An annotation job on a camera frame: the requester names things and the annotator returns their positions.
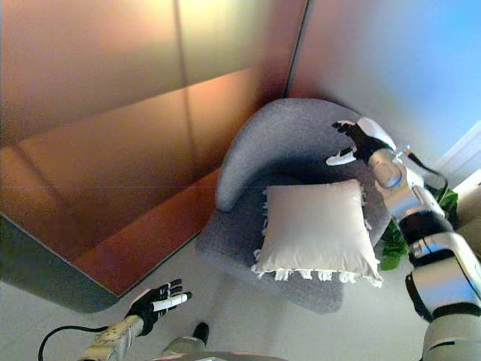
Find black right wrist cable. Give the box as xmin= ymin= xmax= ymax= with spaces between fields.
xmin=407 ymin=150 xmax=450 ymax=200

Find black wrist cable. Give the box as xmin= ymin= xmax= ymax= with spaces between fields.
xmin=407 ymin=150 xmax=450 ymax=200
xmin=39 ymin=325 xmax=110 ymax=361

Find grey robot torso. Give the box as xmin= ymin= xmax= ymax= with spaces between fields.
xmin=180 ymin=350 xmax=280 ymax=361

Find grey fabric armchair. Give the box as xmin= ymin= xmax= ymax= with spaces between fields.
xmin=195 ymin=98 xmax=394 ymax=315

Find green leafy potted plant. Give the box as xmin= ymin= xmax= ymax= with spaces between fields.
xmin=379 ymin=186 xmax=460 ymax=272

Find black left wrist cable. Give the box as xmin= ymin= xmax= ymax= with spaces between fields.
xmin=39 ymin=325 xmax=110 ymax=361

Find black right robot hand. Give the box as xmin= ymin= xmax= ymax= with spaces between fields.
xmin=325 ymin=117 xmax=394 ymax=166

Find silver robot leg black foot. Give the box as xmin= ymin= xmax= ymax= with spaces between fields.
xmin=162 ymin=322 xmax=210 ymax=356

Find white fringed pillow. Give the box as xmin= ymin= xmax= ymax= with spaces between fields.
xmin=250 ymin=178 xmax=385 ymax=289

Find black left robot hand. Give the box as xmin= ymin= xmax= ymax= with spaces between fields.
xmin=126 ymin=278 xmax=193 ymax=337

